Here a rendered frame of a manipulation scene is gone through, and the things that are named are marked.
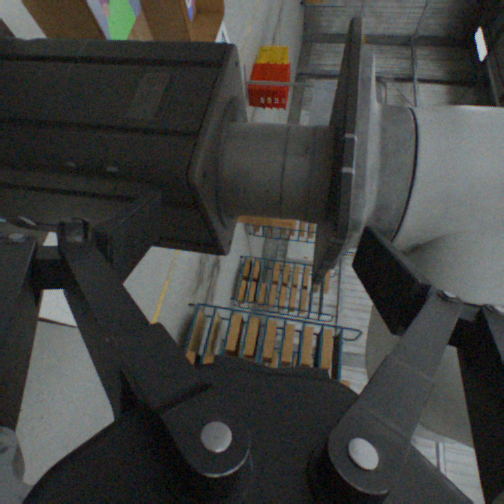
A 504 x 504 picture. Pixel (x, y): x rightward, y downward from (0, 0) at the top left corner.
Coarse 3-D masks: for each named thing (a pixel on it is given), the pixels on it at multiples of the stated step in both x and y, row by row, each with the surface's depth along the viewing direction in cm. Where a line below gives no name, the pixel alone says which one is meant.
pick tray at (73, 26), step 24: (24, 0) 41; (48, 0) 40; (72, 0) 40; (144, 0) 65; (168, 0) 64; (48, 24) 43; (72, 24) 43; (96, 24) 42; (144, 24) 68; (168, 24) 69
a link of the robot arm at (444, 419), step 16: (464, 304) 30; (368, 336) 42; (384, 336) 37; (400, 336) 35; (368, 352) 41; (384, 352) 37; (448, 352) 31; (368, 368) 41; (448, 368) 31; (448, 384) 31; (432, 400) 33; (448, 400) 31; (464, 400) 30; (432, 416) 33; (448, 416) 32; (464, 416) 30; (416, 432) 37; (432, 432) 36; (448, 432) 33; (464, 432) 31
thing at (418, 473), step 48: (240, 384) 7; (288, 384) 7; (336, 384) 8; (144, 432) 6; (288, 432) 6; (48, 480) 5; (96, 480) 5; (144, 480) 5; (288, 480) 5; (432, 480) 6
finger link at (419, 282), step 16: (368, 240) 18; (384, 240) 17; (368, 256) 18; (384, 256) 16; (400, 256) 15; (368, 272) 18; (384, 272) 16; (400, 272) 14; (416, 272) 14; (368, 288) 17; (384, 288) 16; (400, 288) 14; (416, 288) 13; (384, 304) 15; (400, 304) 14; (416, 304) 13; (384, 320) 15; (400, 320) 14
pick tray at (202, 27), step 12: (180, 0) 67; (204, 0) 91; (216, 0) 90; (192, 12) 91; (204, 12) 93; (216, 12) 93; (192, 24) 91; (204, 24) 91; (216, 24) 90; (192, 36) 73; (204, 36) 89; (216, 36) 88
